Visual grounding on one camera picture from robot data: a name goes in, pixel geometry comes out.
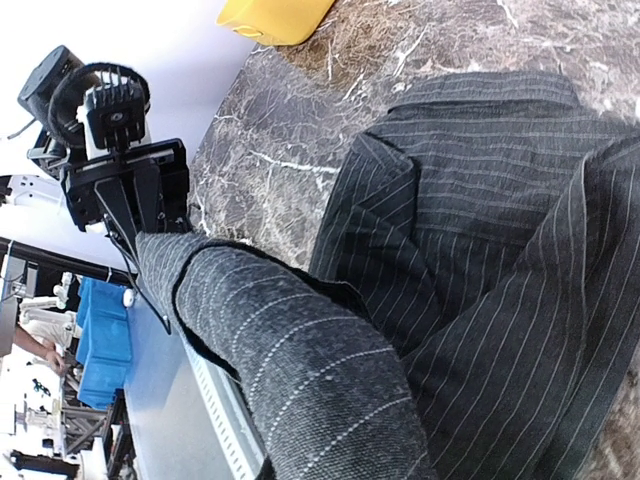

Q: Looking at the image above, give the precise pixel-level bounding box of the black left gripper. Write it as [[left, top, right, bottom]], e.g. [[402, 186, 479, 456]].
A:
[[61, 139, 190, 240]]

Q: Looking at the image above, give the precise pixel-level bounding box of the black pinstriped long sleeve shirt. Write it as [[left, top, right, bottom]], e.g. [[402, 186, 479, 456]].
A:
[[136, 72, 639, 479]]

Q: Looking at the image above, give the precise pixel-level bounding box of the white slotted cable duct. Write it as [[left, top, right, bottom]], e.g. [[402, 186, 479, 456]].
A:
[[184, 345, 265, 479]]

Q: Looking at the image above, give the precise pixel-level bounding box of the background person forearm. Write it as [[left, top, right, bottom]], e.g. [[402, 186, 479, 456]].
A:
[[13, 326, 66, 376]]

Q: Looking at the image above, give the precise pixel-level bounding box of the yellow plastic basket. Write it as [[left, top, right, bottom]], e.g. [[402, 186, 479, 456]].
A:
[[216, 0, 335, 46]]

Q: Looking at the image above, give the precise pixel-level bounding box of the blue plastic storage bin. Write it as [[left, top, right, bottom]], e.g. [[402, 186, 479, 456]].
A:
[[76, 278, 132, 410]]

